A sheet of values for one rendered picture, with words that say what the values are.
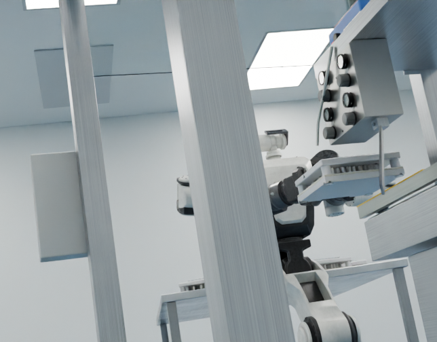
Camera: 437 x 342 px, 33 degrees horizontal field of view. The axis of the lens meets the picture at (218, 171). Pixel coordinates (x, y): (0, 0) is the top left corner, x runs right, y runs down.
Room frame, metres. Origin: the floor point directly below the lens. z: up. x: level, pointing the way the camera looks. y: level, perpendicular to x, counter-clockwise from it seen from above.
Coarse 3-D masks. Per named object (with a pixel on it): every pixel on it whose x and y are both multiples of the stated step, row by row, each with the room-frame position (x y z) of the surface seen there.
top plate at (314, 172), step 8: (392, 152) 2.09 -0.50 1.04; (320, 160) 2.04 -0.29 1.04; (328, 160) 2.04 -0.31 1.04; (336, 160) 2.04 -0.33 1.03; (344, 160) 2.05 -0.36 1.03; (352, 160) 2.05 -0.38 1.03; (360, 160) 2.06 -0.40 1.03; (368, 160) 2.07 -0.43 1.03; (376, 160) 2.08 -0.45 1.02; (384, 160) 2.09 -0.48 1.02; (312, 168) 2.10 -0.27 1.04; (320, 168) 2.06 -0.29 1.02; (312, 176) 2.15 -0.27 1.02; (296, 184) 2.26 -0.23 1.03; (304, 184) 2.24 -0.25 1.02
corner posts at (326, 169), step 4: (392, 160) 2.09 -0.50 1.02; (396, 160) 2.09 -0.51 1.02; (392, 164) 2.09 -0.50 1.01; (396, 164) 2.09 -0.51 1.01; (324, 168) 2.04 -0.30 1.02; (328, 168) 2.04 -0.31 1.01; (324, 172) 2.04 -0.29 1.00; (328, 172) 2.04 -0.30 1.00; (300, 188) 2.25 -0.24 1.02; (304, 188) 2.24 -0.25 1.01; (300, 192) 2.25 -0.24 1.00
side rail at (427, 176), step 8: (432, 168) 1.52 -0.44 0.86; (416, 176) 1.59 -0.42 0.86; (424, 176) 1.56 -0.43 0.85; (432, 176) 1.53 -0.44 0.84; (400, 184) 1.66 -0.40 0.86; (408, 184) 1.63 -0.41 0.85; (416, 184) 1.60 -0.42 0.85; (424, 184) 1.57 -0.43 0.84; (392, 192) 1.70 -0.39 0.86; (400, 192) 1.67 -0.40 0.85; (408, 192) 1.63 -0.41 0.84; (376, 200) 1.78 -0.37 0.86; (384, 200) 1.75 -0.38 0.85; (392, 200) 1.71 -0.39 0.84; (360, 208) 1.87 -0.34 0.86; (368, 208) 1.83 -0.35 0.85; (376, 208) 1.79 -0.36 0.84; (360, 216) 1.88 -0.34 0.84
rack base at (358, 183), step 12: (384, 168) 2.08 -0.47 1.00; (396, 168) 2.09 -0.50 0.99; (324, 180) 2.04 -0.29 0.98; (336, 180) 2.04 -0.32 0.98; (348, 180) 2.05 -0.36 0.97; (360, 180) 2.08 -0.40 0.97; (372, 180) 2.11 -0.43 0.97; (384, 180) 2.14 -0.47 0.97; (312, 192) 2.14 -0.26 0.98; (324, 192) 2.16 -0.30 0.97; (336, 192) 2.19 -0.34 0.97; (348, 192) 2.23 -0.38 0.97; (360, 192) 2.26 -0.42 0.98; (372, 192) 2.29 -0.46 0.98
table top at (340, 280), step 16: (336, 272) 3.29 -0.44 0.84; (352, 272) 3.30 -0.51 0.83; (368, 272) 3.33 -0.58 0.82; (384, 272) 3.47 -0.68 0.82; (336, 288) 4.00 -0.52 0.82; (352, 288) 4.21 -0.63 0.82; (160, 304) 3.40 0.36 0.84; (176, 304) 3.36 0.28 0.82; (192, 304) 3.50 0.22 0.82; (160, 320) 4.25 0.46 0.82
